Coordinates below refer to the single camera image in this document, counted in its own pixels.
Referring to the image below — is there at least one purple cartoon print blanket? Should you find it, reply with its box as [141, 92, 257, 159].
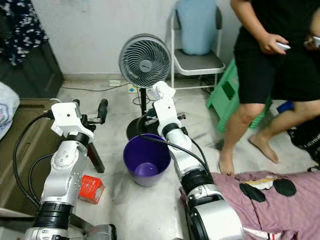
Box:
[180, 171, 320, 240]

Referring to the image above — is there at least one person's right hand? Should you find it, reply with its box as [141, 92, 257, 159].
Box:
[260, 32, 287, 56]

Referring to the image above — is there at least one person's left hand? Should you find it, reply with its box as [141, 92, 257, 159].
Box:
[304, 35, 320, 52]

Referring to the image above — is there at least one purple plastic bin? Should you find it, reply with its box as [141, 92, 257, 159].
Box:
[123, 134, 172, 188]

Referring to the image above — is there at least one dark wooden cabinet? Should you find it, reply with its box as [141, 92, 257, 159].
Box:
[0, 35, 63, 100]

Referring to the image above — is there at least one grey standing fan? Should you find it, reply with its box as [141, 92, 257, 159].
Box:
[119, 34, 172, 142]

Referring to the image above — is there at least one white folding chair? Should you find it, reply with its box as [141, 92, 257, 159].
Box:
[170, 7, 227, 91]

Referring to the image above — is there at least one white printed sack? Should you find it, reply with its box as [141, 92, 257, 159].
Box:
[0, 82, 21, 138]

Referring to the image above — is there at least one red cardboard box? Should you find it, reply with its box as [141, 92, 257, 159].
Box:
[79, 175, 106, 205]

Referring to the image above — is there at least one green plastic stool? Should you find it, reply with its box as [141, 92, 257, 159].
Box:
[206, 57, 266, 133]

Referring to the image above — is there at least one dark floral garment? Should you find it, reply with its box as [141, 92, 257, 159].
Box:
[0, 0, 50, 67]

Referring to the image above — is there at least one light blue cushion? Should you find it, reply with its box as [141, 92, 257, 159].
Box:
[176, 0, 218, 56]

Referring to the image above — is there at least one olive storage box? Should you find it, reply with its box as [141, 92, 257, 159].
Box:
[0, 99, 81, 218]

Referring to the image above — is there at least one grey robot left leg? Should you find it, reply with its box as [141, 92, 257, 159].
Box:
[87, 224, 117, 240]

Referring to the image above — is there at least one person in black clothes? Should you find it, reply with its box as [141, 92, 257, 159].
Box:
[219, 0, 320, 176]

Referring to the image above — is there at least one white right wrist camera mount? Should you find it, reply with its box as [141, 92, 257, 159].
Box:
[154, 97, 178, 132]

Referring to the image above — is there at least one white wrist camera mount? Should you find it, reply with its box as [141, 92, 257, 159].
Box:
[154, 97, 178, 132]
[51, 102, 95, 141]

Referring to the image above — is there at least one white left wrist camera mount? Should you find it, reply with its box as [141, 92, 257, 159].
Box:
[51, 102, 95, 141]

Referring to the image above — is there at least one short black left arm cable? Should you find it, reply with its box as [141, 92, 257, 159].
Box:
[28, 153, 56, 200]

